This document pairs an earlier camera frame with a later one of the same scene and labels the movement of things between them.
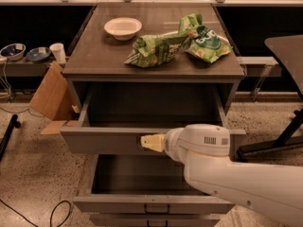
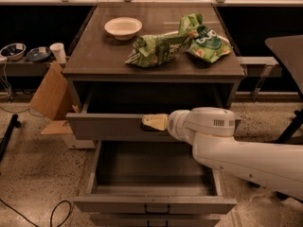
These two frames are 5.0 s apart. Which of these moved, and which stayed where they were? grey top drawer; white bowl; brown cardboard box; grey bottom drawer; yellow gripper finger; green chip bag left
Moved: grey top drawer; yellow gripper finger
Stayed: white bowl; grey bottom drawer; green chip bag left; brown cardboard box
